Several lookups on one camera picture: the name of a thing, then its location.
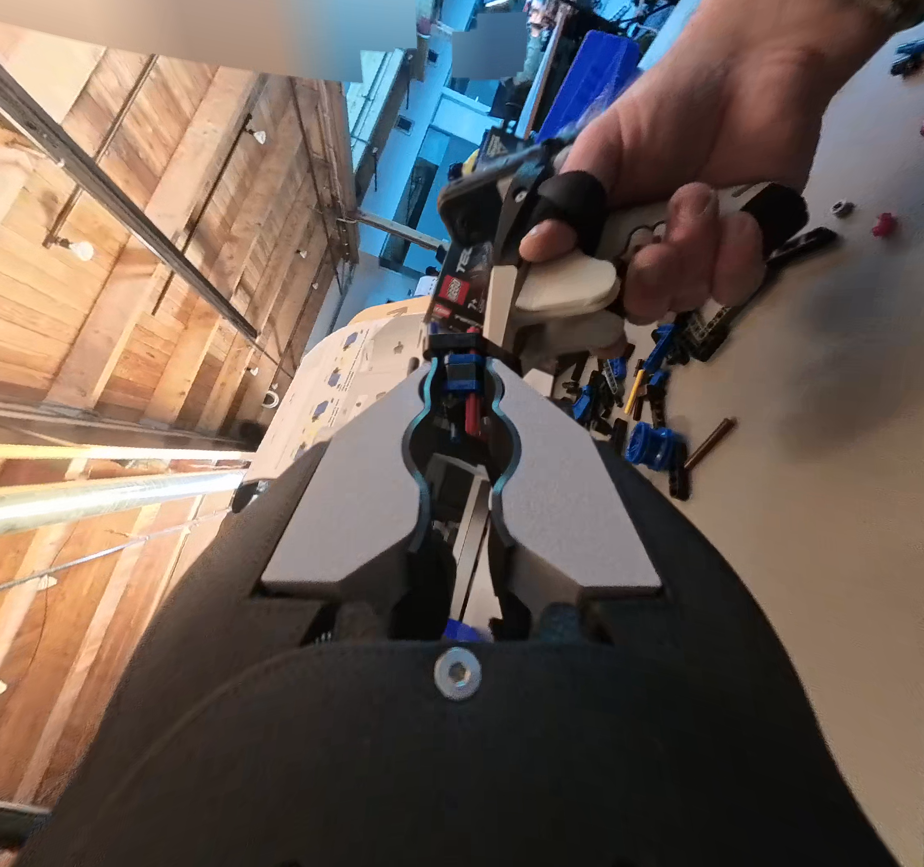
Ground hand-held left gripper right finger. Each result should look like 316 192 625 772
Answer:
482 360 663 635

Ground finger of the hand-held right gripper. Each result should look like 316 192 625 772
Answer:
481 262 524 349

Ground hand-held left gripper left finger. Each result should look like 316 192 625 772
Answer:
260 365 436 626

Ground toy brick motor assembly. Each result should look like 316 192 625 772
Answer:
422 329 506 521

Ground grey desk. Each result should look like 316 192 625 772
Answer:
462 15 924 867

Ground person's right hand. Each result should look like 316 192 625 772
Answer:
518 0 890 326

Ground toy set box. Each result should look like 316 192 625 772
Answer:
426 239 499 326

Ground blue toy wheel hub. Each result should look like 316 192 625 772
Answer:
627 423 687 468

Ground pile of black toy beams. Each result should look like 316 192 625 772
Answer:
552 318 694 501

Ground instruction booklet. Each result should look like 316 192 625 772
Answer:
270 318 434 481

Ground brown toy axle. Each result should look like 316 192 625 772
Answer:
682 418 739 472

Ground wooden-edged table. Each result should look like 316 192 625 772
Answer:
516 0 578 140

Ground small blue storage bin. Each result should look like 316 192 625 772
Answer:
538 29 645 147

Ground silver ceiling pipe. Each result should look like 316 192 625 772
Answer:
0 470 248 537

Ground long black toy beam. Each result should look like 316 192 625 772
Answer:
693 228 840 364

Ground black ceiling rail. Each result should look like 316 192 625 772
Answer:
0 65 262 342

